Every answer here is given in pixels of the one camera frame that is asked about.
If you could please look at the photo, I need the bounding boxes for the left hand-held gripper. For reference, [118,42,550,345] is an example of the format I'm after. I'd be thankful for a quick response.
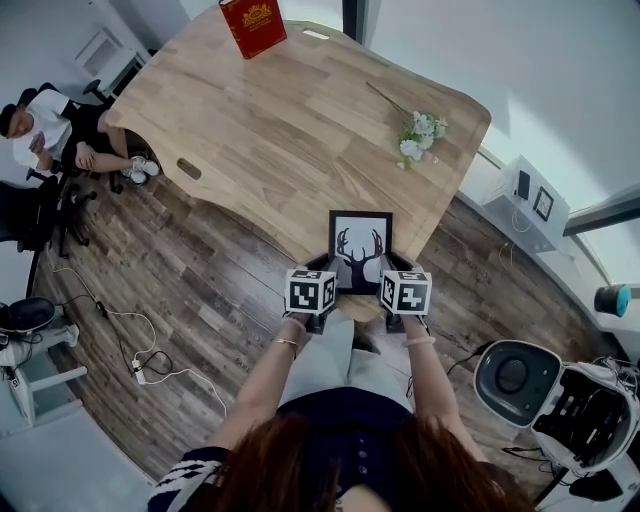
[284,254,347,336]

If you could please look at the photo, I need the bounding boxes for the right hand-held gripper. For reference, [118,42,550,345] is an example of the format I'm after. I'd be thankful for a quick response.
[378,252,433,333]

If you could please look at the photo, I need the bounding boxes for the black picture frame deer print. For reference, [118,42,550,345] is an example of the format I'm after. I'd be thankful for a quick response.
[328,210,394,297]

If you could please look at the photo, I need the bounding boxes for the person's left forearm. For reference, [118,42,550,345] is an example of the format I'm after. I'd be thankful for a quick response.
[205,312,310,452]

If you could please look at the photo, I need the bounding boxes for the person's right forearm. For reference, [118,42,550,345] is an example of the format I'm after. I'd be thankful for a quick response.
[401,314,489,464]

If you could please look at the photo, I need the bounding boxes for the small black framed picture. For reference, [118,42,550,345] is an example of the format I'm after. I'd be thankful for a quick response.
[531,185,556,223]

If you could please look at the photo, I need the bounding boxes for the person's light grey trousers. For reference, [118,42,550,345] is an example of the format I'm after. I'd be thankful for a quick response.
[277,308,417,414]

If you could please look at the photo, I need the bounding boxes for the white flower bouquet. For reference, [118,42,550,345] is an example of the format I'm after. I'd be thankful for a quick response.
[365,80,450,172]

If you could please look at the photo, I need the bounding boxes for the person's dark top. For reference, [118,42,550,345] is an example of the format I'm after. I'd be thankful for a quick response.
[274,385,416,501]

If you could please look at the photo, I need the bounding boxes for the white box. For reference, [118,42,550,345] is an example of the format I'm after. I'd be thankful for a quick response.
[481,154,572,255]

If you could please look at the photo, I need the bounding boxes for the white open equipment case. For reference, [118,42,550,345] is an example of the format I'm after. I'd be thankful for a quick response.
[471,339,640,477]

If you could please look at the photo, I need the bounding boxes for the teal and black roll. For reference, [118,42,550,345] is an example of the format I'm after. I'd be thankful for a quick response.
[593,283,633,319]

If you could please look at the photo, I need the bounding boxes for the person's striped sleeve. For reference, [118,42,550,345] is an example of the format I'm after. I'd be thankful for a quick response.
[147,445,232,512]

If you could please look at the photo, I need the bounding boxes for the red book gold print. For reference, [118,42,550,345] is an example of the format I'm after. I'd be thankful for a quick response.
[218,0,288,61]

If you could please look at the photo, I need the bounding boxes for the black office chair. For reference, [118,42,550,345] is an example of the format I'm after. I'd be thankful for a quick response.
[0,174,99,299]
[17,79,126,196]

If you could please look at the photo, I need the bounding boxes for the white shelf trolley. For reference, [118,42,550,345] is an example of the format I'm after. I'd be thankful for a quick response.
[73,25,152,102]

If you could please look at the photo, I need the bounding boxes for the white stand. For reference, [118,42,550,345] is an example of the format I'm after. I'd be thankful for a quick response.
[0,319,90,427]

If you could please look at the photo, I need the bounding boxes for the white charging cable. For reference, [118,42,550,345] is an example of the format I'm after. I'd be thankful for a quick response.
[497,207,535,269]

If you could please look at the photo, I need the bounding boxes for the white floor cable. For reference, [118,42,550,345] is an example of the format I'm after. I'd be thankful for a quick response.
[52,267,229,417]

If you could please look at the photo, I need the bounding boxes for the black floor cable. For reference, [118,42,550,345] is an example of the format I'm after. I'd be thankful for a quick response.
[54,293,175,377]

